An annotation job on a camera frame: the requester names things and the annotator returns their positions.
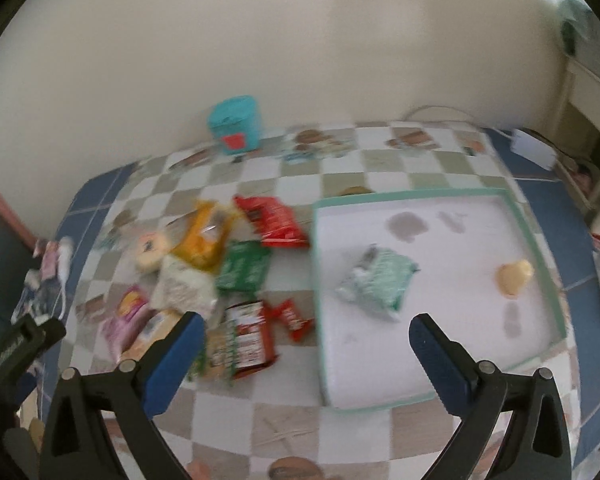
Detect red and white snack packet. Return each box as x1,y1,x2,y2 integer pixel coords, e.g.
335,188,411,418
222,300,278,380

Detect pink snack packet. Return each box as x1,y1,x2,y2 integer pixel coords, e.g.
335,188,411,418
100,285,151,361

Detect white desk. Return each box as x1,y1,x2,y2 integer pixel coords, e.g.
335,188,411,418
550,55,600,231

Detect reddish wooden rail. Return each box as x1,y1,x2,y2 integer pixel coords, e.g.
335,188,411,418
0,170,43,251

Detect scattered toothpicks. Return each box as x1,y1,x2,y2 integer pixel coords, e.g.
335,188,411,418
255,417,316,448

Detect white cable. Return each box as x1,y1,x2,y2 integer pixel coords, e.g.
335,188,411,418
405,105,513,136

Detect white power adapter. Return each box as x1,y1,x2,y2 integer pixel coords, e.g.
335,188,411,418
511,128,556,170

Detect white tray with teal rim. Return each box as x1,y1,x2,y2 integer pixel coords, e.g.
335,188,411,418
310,187,567,411

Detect yellow snack packet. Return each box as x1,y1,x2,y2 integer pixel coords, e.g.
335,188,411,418
172,200,241,276

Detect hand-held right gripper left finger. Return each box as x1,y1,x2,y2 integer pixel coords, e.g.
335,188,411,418
39,311,206,480

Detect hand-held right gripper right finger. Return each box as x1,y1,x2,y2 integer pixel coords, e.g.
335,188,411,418
409,313,573,480

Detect white clear snack packet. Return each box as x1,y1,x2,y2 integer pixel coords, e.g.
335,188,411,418
152,255,218,318

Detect round pastry in clear wrapper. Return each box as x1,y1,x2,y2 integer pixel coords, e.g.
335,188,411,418
132,230,173,276

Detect pale green snack packet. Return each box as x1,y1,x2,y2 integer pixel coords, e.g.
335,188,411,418
335,244,421,321

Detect orange beige snack packet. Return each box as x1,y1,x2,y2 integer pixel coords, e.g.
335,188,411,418
120,309,183,363

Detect blue cloth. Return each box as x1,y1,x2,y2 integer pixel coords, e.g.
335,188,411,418
20,127,600,466

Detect pink white paper clutter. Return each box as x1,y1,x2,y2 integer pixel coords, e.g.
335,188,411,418
12,237,76,326

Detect small red snack packet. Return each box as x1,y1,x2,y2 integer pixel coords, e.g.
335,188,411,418
265,299,316,343

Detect round yellow pastry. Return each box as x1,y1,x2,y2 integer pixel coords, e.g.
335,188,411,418
496,259,535,298

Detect dark green snack packet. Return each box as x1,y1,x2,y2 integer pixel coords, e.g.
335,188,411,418
215,240,273,296

